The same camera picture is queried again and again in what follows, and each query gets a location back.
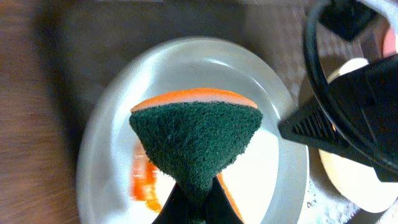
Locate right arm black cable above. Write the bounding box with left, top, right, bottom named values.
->
left=303, top=0, right=398, bottom=172

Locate white plate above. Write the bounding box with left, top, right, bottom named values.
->
left=317, top=57, right=398, bottom=214

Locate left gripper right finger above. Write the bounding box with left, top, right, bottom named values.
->
left=204, top=177, right=243, bottom=224

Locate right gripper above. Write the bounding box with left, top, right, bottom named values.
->
left=278, top=0, right=397, bottom=182

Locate green orange sponge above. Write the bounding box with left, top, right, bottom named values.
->
left=129, top=88, right=263, bottom=205

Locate pale blue plate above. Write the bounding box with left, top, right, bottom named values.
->
left=76, top=38, right=309, bottom=223

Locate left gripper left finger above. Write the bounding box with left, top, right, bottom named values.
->
left=152, top=184, right=199, bottom=224

